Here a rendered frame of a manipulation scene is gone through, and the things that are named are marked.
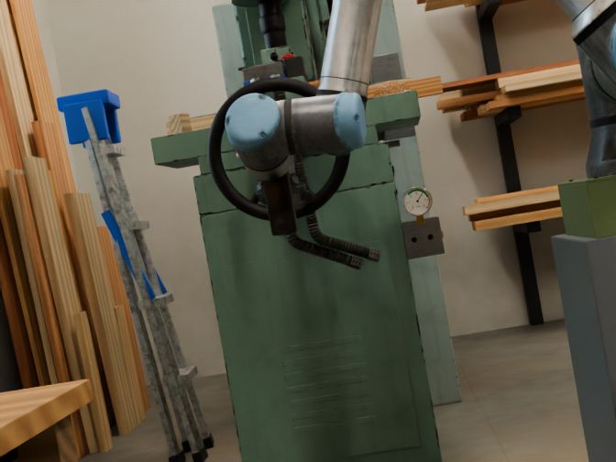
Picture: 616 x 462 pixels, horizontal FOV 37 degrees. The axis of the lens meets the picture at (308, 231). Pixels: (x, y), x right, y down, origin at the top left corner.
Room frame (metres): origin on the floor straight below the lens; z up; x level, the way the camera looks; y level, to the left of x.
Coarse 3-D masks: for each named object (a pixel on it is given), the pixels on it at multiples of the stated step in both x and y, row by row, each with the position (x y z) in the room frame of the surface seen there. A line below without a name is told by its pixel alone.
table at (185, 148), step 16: (384, 96) 2.01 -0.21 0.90; (400, 96) 2.00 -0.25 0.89; (416, 96) 2.00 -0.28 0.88; (368, 112) 2.01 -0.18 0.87; (384, 112) 2.01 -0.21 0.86; (400, 112) 2.00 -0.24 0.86; (416, 112) 2.00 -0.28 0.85; (208, 128) 2.04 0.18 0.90; (384, 128) 2.14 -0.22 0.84; (160, 144) 2.05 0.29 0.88; (176, 144) 2.05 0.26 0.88; (192, 144) 2.05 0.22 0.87; (224, 144) 2.04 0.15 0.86; (160, 160) 2.05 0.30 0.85; (176, 160) 2.05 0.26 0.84; (192, 160) 2.12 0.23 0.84
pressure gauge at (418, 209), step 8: (408, 192) 1.94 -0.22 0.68; (416, 192) 1.94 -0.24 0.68; (424, 192) 1.94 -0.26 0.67; (408, 200) 1.94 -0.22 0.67; (416, 200) 1.94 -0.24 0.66; (424, 200) 1.94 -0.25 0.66; (432, 200) 1.94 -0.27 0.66; (408, 208) 1.94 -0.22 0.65; (416, 208) 1.94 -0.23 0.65; (424, 208) 1.94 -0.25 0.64; (416, 216) 1.96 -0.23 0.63
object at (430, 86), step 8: (416, 80) 2.15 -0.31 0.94; (424, 80) 2.15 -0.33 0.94; (432, 80) 2.15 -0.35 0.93; (440, 80) 2.15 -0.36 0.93; (376, 88) 2.16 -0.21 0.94; (416, 88) 2.15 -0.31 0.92; (424, 88) 2.15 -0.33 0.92; (432, 88) 2.15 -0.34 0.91; (440, 88) 2.15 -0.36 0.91; (368, 96) 2.16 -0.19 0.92; (424, 96) 2.16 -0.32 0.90
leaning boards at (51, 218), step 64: (0, 0) 3.62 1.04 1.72; (0, 64) 3.51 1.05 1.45; (0, 128) 3.28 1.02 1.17; (0, 192) 3.15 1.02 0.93; (64, 192) 3.63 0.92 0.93; (0, 256) 3.11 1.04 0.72; (64, 256) 3.26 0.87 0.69; (64, 320) 3.15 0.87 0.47; (128, 320) 3.82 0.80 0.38; (128, 384) 3.51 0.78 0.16
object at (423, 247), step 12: (408, 228) 1.97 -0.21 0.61; (420, 228) 1.97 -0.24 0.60; (432, 228) 1.97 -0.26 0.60; (408, 240) 1.97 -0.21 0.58; (420, 240) 1.97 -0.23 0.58; (432, 240) 1.97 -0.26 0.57; (408, 252) 1.97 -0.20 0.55; (420, 252) 1.97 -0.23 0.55; (432, 252) 1.97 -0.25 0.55; (444, 252) 1.96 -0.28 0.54
